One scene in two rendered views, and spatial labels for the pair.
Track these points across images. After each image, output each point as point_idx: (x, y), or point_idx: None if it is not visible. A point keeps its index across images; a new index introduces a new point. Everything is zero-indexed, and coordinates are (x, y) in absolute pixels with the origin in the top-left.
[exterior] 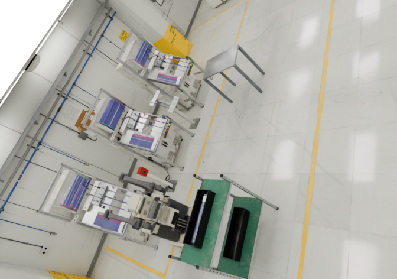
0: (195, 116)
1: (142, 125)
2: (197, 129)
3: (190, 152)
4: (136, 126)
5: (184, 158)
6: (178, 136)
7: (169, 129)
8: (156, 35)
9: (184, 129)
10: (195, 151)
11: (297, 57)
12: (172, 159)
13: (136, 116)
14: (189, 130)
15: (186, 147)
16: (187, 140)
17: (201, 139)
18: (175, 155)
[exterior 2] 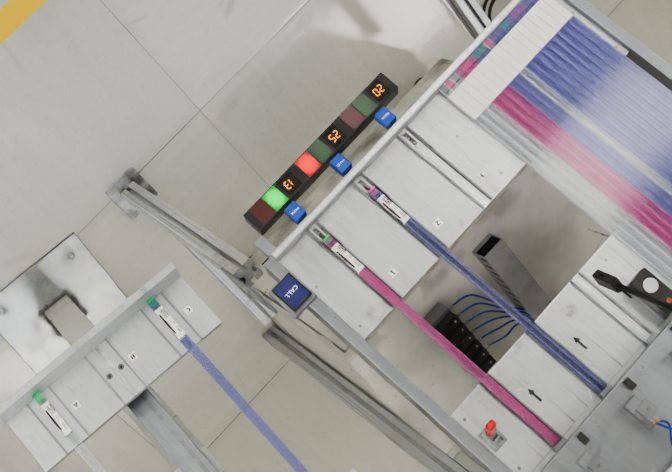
0: (15, 387)
1: (565, 326)
2: (63, 213)
3: (231, 37)
4: (636, 343)
5: (306, 35)
6: (262, 267)
7: (302, 318)
8: None
9: (172, 212)
10: None
11: None
12: (403, 105)
13: (593, 434)
14: (141, 282)
15: (241, 127)
16: (208, 193)
17: (80, 57)
18: (368, 136)
